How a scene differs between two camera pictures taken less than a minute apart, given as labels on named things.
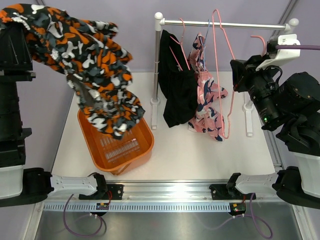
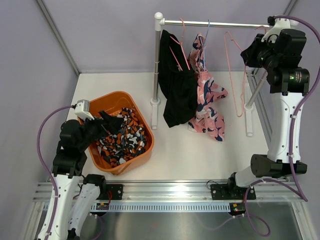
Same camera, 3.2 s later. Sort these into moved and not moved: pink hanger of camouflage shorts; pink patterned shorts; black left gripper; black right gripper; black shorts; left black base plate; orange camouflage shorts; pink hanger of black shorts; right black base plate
Moved: black right gripper; pink hanger of camouflage shorts; black left gripper; orange camouflage shorts
Not moved: right black base plate; pink hanger of black shorts; left black base plate; black shorts; pink patterned shorts
